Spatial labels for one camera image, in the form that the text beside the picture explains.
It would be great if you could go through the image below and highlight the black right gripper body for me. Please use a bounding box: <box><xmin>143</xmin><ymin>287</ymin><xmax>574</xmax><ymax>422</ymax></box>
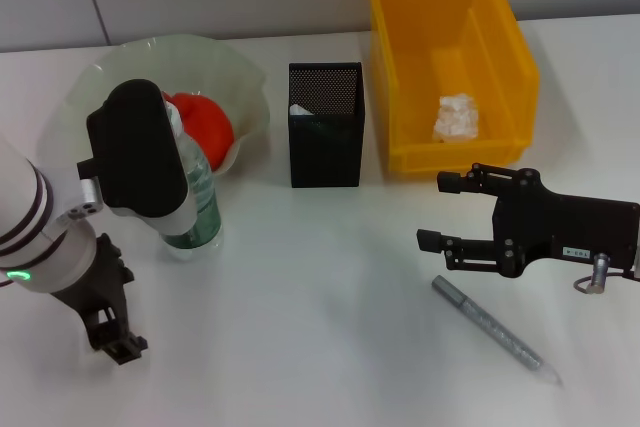
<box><xmin>490</xmin><ymin>166</ymin><xmax>640</xmax><ymax>281</ymax></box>

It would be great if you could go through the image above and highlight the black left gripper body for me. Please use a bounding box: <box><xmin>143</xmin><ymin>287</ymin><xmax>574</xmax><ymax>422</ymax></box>
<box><xmin>49</xmin><ymin>232</ymin><xmax>135</xmax><ymax>349</ymax></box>

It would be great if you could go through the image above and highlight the white paper ball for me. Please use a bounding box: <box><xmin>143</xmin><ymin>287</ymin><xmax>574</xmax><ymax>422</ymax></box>
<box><xmin>432</xmin><ymin>92</ymin><xmax>480</xmax><ymax>143</ymax></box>

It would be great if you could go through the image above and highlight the clear green-label water bottle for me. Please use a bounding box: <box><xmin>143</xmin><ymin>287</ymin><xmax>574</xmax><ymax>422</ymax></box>
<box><xmin>159</xmin><ymin>101</ymin><xmax>224</xmax><ymax>262</ymax></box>

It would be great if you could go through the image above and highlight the red-orange toy orange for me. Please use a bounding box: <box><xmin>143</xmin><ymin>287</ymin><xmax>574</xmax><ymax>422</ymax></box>
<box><xmin>167</xmin><ymin>91</ymin><xmax>236</xmax><ymax>171</ymax></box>

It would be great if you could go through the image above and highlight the silver grey pen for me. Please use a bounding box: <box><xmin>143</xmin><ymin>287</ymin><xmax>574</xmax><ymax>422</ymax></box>
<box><xmin>432</xmin><ymin>274</ymin><xmax>564</xmax><ymax>387</ymax></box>

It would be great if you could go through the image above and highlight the black mesh pen holder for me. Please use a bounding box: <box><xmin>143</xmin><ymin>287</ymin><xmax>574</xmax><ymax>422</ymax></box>
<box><xmin>287</xmin><ymin>61</ymin><xmax>366</xmax><ymax>189</ymax></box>

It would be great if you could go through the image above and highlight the green wavy glass fruit plate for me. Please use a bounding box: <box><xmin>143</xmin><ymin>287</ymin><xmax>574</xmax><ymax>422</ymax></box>
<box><xmin>37</xmin><ymin>35</ymin><xmax>274</xmax><ymax>181</ymax></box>

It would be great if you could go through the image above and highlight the yellow plastic bin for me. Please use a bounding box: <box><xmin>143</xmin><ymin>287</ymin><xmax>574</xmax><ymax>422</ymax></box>
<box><xmin>364</xmin><ymin>0</ymin><xmax>541</xmax><ymax>182</ymax></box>

